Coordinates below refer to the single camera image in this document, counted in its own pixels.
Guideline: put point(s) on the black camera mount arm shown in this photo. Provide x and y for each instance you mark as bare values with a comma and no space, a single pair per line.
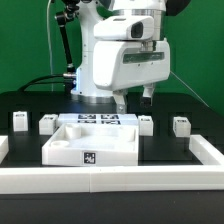
62,18

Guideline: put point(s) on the white marker base plate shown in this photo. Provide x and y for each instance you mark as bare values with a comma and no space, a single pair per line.
116,119

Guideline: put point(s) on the white U-shaped obstacle fence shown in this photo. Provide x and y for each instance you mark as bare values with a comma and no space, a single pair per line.
207,175

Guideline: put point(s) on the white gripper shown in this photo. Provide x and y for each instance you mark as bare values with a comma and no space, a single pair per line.
120,65

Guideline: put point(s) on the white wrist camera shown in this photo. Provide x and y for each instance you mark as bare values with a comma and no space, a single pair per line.
125,28

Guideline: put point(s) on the white square tabletop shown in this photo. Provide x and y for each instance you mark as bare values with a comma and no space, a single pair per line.
86,144

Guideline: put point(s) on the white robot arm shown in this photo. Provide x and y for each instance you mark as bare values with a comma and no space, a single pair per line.
94,11

